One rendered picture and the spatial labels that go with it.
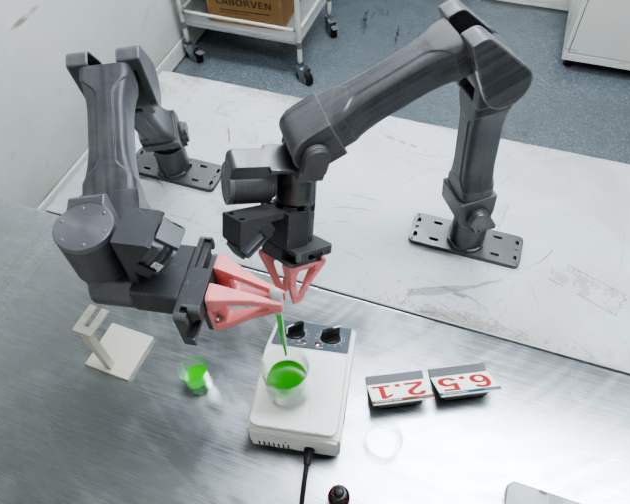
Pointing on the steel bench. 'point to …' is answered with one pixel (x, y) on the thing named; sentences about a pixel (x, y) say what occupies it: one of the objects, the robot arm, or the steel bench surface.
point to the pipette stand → (113, 345)
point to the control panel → (318, 338)
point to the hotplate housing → (306, 434)
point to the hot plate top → (326, 364)
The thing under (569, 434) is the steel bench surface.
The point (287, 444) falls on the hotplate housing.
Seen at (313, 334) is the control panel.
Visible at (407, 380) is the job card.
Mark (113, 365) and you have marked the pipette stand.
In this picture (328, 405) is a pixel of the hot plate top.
